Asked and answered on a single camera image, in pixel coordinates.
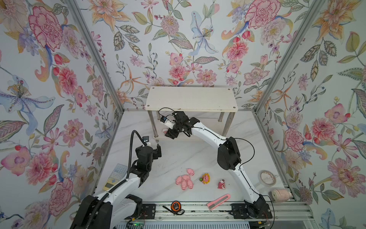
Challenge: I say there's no pink striped flat tool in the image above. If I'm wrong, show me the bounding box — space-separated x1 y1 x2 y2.
207 194 231 211

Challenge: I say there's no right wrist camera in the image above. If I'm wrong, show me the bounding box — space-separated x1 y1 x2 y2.
160 116 174 129

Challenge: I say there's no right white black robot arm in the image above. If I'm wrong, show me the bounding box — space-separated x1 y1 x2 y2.
160 111 272 219

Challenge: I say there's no clear tape roll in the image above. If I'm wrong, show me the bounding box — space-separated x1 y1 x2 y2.
259 170 277 187

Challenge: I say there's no single pink piglet toy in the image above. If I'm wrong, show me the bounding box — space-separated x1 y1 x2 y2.
187 169 194 176

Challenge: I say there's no white two-tier shelf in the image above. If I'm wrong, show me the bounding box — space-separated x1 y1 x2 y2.
146 86 238 141

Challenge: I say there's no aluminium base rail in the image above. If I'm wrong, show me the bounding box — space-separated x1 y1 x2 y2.
138 201 314 222

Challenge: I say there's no yellow-haired princess toy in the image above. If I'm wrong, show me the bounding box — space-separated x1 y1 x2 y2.
200 173 210 184

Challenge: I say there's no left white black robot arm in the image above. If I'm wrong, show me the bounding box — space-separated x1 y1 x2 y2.
70 145 162 229

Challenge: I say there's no black orange tape measure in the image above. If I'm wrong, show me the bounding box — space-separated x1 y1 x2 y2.
163 201 185 216

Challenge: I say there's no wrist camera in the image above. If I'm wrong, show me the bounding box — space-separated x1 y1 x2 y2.
142 136 151 147
160 116 174 129

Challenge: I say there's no small red pink figurine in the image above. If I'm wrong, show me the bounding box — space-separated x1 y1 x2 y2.
218 179 226 190

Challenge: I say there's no pink piglet toy cluster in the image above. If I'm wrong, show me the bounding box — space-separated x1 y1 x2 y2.
175 175 194 190

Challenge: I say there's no yellow grey calculator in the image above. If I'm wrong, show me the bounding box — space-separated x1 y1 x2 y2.
103 164 128 191

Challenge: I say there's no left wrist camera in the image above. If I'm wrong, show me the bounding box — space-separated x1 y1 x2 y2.
142 136 151 147

